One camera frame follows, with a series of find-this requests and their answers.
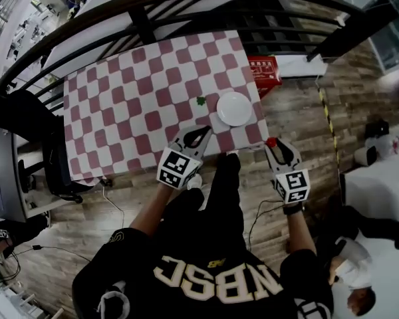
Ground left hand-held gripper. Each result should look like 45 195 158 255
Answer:
156 124 213 189

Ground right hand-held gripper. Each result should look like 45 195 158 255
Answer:
265 138 312 205

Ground white round plate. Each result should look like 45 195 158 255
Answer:
216 91 253 128

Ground person's left forearm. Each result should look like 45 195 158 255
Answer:
129 183 174 237

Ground person's right forearm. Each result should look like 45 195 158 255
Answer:
285 211 317 255

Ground person's left white shoe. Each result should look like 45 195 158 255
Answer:
187 173 203 191

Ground black wristwatch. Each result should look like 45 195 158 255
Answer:
282 201 303 216

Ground yellow black floor tape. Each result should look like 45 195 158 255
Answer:
317 84 342 172

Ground person's black trousers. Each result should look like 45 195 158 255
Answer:
161 153 253 262

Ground red checkered cloth table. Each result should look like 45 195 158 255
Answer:
62 30 270 187

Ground red box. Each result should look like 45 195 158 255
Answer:
247 54 283 100

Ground black bag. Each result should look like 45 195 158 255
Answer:
364 120 390 139

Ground white table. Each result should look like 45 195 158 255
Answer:
338 151 399 319

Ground dark metal railing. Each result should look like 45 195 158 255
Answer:
0 0 399 112

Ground person's black printed shirt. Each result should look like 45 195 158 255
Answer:
71 226 335 319

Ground black office chair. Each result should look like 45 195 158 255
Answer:
0 82 114 205

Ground grey desk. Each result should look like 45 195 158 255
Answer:
0 126 51 224

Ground thin black cable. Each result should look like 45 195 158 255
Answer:
247 199 287 252

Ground white cable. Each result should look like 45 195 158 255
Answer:
102 184 126 229

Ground black cable with adapter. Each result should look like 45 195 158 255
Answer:
0 243 92 282

